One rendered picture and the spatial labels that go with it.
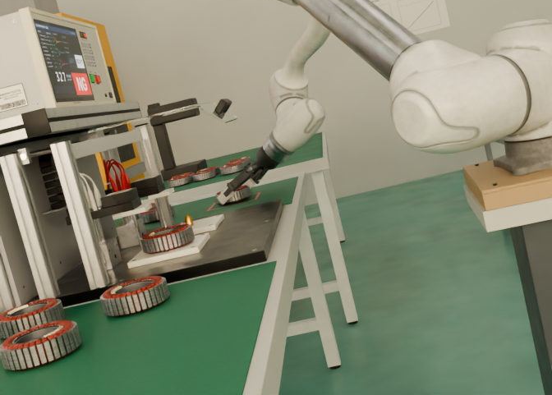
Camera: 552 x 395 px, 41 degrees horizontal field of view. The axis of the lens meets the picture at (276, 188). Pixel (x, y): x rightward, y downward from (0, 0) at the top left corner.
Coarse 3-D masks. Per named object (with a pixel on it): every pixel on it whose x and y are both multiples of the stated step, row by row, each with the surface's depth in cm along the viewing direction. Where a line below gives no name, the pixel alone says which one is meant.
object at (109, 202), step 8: (120, 192) 153; (128, 192) 152; (136, 192) 157; (104, 200) 152; (112, 200) 152; (120, 200) 152; (128, 200) 152; (136, 200) 155; (104, 208) 152; (112, 208) 152; (120, 208) 152; (128, 208) 152; (136, 208) 154; (144, 208) 152; (96, 216) 152; (104, 216) 152; (96, 224) 156; (96, 232) 156; (104, 240) 159
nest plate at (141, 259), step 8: (208, 232) 162; (200, 240) 155; (184, 248) 150; (192, 248) 148; (200, 248) 150; (136, 256) 154; (144, 256) 152; (152, 256) 149; (160, 256) 148; (168, 256) 148; (176, 256) 148; (128, 264) 149; (136, 264) 149; (144, 264) 149
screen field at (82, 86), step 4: (72, 76) 159; (76, 76) 162; (80, 76) 165; (84, 76) 167; (76, 80) 161; (80, 80) 164; (84, 80) 166; (88, 80) 169; (76, 84) 161; (80, 84) 163; (84, 84) 166; (88, 84) 169; (76, 88) 160; (80, 88) 163; (84, 88) 165; (88, 88) 168; (76, 92) 159; (80, 92) 162; (84, 92) 164; (88, 92) 167
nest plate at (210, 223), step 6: (216, 216) 185; (222, 216) 184; (198, 222) 183; (204, 222) 180; (210, 222) 178; (216, 222) 175; (192, 228) 174; (198, 228) 172; (204, 228) 172; (210, 228) 172; (216, 228) 172
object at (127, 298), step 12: (156, 276) 126; (120, 288) 125; (132, 288) 126; (144, 288) 119; (156, 288) 120; (108, 300) 118; (120, 300) 118; (132, 300) 118; (144, 300) 118; (156, 300) 120; (108, 312) 119; (120, 312) 118; (132, 312) 118
